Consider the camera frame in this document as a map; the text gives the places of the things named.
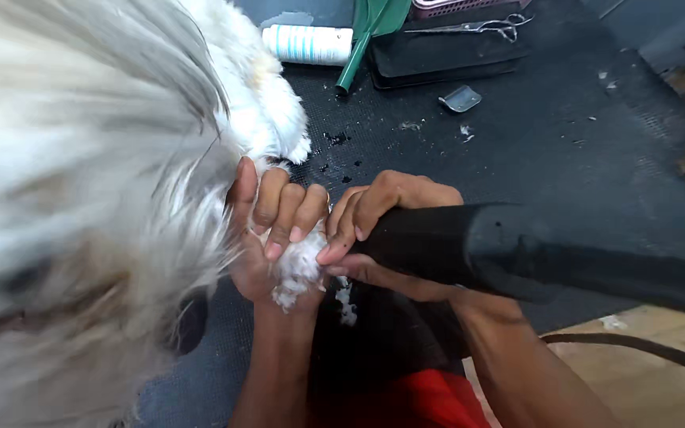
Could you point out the person's left forearm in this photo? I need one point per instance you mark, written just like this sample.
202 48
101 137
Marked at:
283 362

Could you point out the white blue striped can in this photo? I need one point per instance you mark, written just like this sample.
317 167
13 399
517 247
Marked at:
310 45

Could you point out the person's right hand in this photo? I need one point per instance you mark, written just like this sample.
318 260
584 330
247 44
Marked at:
423 191

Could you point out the white fur tuft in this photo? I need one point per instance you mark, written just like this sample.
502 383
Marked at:
613 323
466 131
346 303

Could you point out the black textured mat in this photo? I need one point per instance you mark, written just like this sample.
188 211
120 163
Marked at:
533 136

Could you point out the person's left middle finger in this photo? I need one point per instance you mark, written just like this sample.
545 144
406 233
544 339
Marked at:
286 217

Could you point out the person's left hand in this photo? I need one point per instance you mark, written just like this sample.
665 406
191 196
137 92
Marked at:
251 270

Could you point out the green plastic dustpan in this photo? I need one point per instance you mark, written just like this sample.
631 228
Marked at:
357 56

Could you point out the person's right forearm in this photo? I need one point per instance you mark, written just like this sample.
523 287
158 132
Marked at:
521 362

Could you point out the person's left index finger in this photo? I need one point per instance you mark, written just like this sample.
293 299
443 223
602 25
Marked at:
270 199

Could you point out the person's left thumb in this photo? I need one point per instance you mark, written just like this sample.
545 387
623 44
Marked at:
244 190

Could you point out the silver scissors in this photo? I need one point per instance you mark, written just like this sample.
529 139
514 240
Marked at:
479 27

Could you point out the person's left ring finger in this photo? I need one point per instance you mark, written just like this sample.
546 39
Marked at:
311 211

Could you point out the pink plastic basket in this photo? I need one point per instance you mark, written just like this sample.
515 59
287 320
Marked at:
449 6

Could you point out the person's right thumb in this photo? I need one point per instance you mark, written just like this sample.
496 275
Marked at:
366 270

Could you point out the white and grey dog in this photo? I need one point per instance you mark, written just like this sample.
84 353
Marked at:
81 178

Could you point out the black flat case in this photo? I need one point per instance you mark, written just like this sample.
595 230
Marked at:
437 57

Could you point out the grey curved plastic piece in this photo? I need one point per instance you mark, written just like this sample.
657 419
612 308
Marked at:
462 99

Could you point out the person's right fingers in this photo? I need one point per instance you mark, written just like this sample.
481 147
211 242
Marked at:
372 205

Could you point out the black hair dryer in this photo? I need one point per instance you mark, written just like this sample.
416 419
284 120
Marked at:
426 243

